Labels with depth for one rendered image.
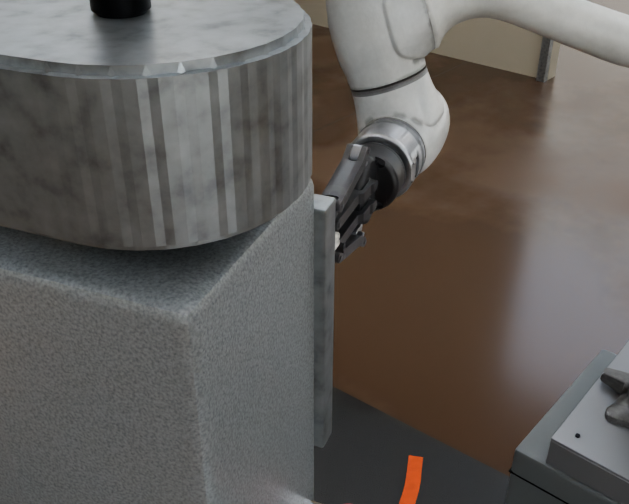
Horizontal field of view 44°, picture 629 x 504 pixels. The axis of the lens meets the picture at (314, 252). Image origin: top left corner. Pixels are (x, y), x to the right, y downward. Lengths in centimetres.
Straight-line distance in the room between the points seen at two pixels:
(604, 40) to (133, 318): 72
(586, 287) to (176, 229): 311
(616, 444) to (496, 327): 172
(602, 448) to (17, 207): 117
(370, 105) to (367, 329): 216
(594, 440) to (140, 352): 109
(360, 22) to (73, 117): 55
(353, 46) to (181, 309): 55
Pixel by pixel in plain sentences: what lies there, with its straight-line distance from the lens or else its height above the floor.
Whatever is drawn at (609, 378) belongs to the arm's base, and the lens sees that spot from 159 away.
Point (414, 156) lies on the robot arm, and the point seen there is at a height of 148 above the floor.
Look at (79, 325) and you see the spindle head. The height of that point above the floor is 155.
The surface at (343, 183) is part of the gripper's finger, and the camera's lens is 82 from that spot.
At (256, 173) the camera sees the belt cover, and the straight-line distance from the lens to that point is 49.
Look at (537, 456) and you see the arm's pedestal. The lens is 154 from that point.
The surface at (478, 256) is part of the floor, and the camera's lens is 361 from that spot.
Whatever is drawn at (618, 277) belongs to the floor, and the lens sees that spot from 364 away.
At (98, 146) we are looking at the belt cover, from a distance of 47.
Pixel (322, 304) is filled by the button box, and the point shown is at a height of 146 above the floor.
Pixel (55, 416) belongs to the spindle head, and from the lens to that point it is 64.
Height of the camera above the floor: 187
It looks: 32 degrees down
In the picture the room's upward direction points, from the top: straight up
